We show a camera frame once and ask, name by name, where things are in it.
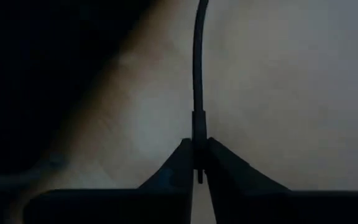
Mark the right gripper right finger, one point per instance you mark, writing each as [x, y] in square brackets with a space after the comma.
[232, 174]

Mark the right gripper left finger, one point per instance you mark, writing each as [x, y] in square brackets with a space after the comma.
[176, 174]

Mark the black backpack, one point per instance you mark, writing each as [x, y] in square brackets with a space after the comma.
[42, 77]

